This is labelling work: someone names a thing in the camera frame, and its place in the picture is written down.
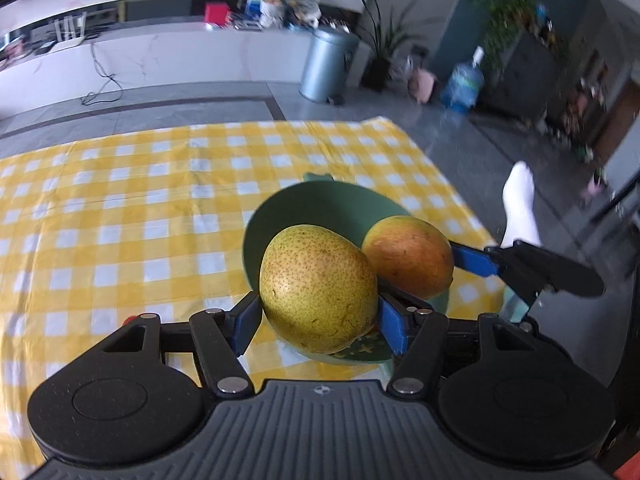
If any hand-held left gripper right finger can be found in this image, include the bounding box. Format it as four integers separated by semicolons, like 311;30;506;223
378;292;546;397

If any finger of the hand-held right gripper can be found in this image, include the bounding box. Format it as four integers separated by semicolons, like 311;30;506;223
449;240;551;308
380;285;436;313

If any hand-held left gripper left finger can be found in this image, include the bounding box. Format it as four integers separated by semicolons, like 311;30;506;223
95;292;262;397

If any orange-red mango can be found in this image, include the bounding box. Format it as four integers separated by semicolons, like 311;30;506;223
361;216;455;301

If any speckled yellow-green pear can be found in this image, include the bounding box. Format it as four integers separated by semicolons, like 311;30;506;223
260;225;379;355

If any green bowl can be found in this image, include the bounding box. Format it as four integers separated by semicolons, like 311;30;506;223
242;172;453;365

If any person's white sock foot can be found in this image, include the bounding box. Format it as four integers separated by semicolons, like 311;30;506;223
500;161;543;248

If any yellow checkered cloth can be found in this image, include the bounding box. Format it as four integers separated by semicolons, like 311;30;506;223
0;117;511;480

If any blue water bottle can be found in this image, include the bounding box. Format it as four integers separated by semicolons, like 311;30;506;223
441;46;487;111

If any pink pig toy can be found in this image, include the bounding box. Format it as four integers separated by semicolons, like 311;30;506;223
407;69;440;104

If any dark cabinet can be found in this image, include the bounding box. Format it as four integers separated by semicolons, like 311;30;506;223
482;30;561;121

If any tall potted plant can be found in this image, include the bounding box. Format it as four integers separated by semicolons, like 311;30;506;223
355;0;418;92

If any bushy green plant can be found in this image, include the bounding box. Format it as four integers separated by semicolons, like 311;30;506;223
472;0;538;76

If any grey pedal trash bin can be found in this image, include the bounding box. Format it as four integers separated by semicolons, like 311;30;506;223
299;27;361;106

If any white low tv cabinet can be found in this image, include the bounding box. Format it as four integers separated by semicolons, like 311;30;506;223
0;0;371;121

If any red box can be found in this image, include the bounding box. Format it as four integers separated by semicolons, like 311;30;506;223
204;2;230;27

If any white router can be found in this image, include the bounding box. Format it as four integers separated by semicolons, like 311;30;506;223
52;12;90;47

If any black cable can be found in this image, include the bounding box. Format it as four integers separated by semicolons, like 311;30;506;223
81;42;125;106

